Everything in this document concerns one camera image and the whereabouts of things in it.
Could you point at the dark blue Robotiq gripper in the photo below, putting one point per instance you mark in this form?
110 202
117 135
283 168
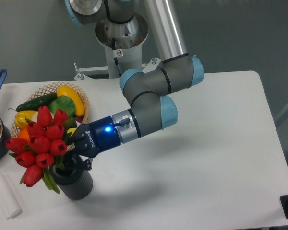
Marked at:
91 139

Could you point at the red tulip bouquet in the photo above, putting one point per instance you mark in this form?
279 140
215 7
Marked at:
45 148

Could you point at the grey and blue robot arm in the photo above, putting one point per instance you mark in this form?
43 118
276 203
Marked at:
148 94

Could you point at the dark grey ribbed vase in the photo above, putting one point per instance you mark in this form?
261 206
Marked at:
75 184

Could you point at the yellow banana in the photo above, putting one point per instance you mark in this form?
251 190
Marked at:
71 131

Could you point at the dark red chili pepper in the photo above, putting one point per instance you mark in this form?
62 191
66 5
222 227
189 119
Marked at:
79 119

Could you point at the green leafy cabbage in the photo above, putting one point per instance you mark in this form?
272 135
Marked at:
64 103

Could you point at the orange fruit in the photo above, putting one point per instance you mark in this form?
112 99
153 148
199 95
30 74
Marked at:
24 134

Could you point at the beige round onion slice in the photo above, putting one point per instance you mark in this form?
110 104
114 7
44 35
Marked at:
34 117

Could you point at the yellow squash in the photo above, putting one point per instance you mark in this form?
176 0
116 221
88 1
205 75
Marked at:
68 91

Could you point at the yellow bell pepper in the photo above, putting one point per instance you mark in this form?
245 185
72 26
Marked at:
20 118

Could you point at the green cucumber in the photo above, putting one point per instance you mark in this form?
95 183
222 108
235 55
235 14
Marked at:
35 103

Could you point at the woven wicker basket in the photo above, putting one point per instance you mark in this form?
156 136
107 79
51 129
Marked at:
52 88

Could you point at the white foam roll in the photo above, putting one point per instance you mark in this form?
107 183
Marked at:
9 204

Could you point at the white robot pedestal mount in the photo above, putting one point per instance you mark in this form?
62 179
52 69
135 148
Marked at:
117 62

